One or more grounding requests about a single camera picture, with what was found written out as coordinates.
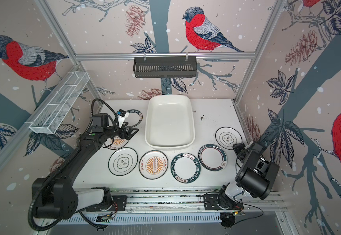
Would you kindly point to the green rim plate far left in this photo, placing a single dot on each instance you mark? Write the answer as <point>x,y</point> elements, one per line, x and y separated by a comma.
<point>134,118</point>

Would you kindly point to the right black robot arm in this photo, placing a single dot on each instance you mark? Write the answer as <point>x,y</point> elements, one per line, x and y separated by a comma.
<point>256,175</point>

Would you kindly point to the orange sunburst plate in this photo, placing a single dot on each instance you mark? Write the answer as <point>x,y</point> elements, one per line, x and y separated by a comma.
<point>153,164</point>
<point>116,143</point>

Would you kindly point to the white mesh wall basket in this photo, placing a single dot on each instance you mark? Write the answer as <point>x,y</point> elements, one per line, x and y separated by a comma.
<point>50,118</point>

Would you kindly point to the white clover plate black rim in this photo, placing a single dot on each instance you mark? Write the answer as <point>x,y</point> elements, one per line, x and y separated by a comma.
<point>123,161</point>

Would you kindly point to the white plastic bin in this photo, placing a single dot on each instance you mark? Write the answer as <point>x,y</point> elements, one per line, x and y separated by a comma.
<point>170,122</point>

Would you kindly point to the orange sunburst plate left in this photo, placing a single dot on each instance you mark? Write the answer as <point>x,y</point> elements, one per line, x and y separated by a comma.
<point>116,143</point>

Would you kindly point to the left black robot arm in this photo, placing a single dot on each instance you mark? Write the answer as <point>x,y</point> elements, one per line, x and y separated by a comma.
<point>54,198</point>

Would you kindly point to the orange sunburst plate centre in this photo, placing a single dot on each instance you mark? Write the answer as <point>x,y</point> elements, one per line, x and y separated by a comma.
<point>153,164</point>

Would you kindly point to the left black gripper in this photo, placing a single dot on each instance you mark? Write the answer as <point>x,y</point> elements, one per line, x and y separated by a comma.
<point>129,135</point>

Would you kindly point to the aluminium mounting rail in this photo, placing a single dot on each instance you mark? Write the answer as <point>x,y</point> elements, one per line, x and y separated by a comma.
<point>159,201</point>

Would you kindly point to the green rim hao wei plate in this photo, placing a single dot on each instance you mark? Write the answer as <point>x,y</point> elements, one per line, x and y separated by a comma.
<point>185,168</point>

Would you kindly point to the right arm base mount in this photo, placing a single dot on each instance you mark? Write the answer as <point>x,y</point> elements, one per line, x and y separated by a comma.
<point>222,202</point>

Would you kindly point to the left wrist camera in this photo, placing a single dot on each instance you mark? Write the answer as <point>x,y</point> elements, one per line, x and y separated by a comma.
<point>121,116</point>

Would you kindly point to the black wire wall shelf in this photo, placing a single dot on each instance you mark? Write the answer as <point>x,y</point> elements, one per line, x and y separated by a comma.
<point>166,67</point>

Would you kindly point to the white clover plate thin rim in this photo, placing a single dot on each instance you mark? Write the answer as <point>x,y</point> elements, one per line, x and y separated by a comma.
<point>227,137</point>

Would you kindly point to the green red rim plate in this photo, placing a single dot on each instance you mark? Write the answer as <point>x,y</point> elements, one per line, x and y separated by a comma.
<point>212,157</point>

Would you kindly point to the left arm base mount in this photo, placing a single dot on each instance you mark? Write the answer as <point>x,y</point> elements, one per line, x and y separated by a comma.
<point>117,203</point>

